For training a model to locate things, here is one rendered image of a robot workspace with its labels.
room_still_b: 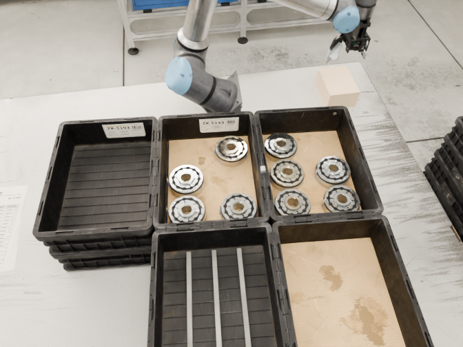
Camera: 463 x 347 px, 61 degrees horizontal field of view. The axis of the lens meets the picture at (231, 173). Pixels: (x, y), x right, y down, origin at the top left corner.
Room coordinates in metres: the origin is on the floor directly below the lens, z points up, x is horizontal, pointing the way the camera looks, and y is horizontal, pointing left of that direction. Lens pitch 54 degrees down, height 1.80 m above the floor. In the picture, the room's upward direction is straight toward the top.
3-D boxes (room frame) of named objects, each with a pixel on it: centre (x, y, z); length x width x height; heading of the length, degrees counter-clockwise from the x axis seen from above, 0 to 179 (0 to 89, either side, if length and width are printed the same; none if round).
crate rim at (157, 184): (0.68, 0.06, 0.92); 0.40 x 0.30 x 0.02; 4
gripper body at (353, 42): (1.19, -0.43, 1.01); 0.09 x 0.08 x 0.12; 9
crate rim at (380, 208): (0.70, -0.23, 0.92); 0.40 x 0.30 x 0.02; 4
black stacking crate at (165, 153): (0.68, 0.06, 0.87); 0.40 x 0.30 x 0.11; 4
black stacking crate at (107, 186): (0.65, 0.36, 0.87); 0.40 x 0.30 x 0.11; 4
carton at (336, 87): (1.21, -0.43, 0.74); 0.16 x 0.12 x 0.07; 9
